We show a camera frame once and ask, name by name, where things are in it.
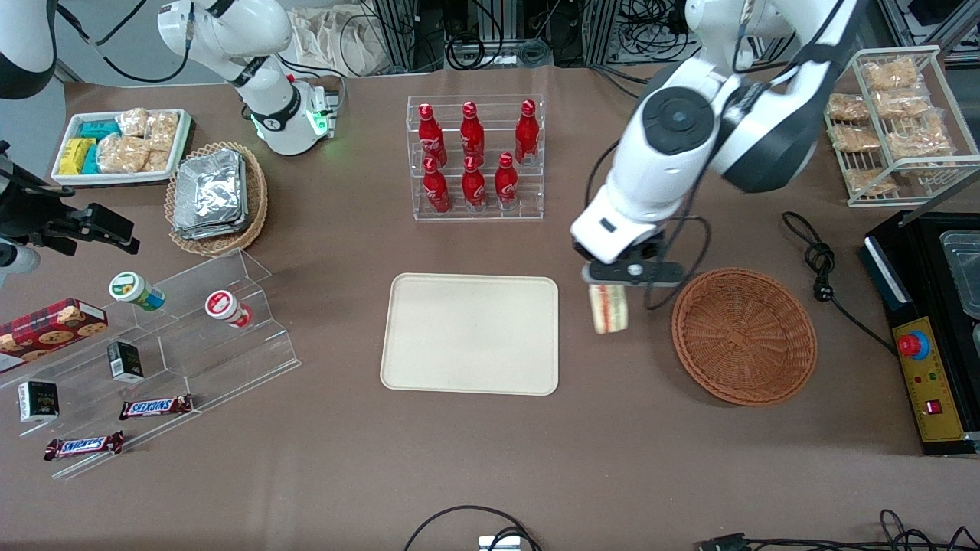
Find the red cookie box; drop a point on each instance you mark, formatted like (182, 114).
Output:
(46, 333)

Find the beige cloth bag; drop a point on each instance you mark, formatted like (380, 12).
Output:
(337, 38)

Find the green lid white cup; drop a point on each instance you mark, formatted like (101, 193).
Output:
(132, 289)

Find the silver foil packet stack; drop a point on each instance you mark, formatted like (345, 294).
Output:
(208, 195)

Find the red emergency stop button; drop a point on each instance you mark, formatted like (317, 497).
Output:
(911, 344)

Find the beige rectangular tray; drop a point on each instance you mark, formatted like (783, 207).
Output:
(470, 334)

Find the round brown wicker basket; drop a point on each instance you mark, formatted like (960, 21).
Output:
(743, 337)

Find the red cola bottle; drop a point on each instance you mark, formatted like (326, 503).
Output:
(506, 185)
(472, 135)
(527, 134)
(436, 191)
(473, 188)
(430, 138)

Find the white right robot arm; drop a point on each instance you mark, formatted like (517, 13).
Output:
(230, 34)

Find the white rectangular snack tray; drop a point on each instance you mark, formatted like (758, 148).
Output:
(115, 178)

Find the snickers chocolate bar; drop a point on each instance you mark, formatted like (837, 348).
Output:
(84, 445)
(157, 406)

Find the clear plastic container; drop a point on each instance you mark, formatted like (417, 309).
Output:
(965, 272)

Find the triangular sandwich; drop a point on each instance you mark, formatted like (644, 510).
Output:
(609, 312)

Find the black machine with yellow panel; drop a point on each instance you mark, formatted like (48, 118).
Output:
(930, 398)

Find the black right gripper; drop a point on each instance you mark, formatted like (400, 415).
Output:
(29, 216)

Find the aluminium frame post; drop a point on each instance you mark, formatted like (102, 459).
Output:
(400, 34)

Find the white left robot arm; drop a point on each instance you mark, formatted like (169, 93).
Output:
(666, 176)

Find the small black box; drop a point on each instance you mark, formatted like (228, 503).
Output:
(38, 402)
(125, 362)

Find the red lid white cup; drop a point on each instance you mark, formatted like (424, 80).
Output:
(224, 306)

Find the clear acrylic bottle rack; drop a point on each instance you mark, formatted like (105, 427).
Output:
(478, 216)

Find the clear acrylic stepped display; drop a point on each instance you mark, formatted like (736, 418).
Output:
(230, 360)

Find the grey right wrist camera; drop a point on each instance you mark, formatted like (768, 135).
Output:
(15, 260)

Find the clear rice cracker bag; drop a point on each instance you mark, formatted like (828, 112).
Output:
(162, 128)
(122, 154)
(132, 122)
(158, 161)

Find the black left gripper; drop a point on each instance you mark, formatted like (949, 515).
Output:
(651, 248)

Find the small white device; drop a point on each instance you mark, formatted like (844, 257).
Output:
(499, 544)

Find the teal snack pack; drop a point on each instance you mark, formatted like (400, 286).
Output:
(99, 129)
(91, 161)

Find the oval light wicker basket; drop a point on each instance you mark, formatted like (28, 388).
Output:
(256, 207)

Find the clear puffed snack bag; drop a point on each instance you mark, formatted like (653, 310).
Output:
(869, 181)
(919, 141)
(847, 107)
(903, 103)
(854, 138)
(888, 74)

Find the yellow snack pack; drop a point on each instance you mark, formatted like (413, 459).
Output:
(73, 157)

